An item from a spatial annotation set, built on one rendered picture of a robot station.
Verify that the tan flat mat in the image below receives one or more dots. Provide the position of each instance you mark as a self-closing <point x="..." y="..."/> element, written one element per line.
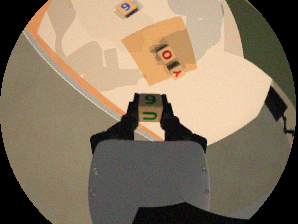
<point x="142" y="46"/>

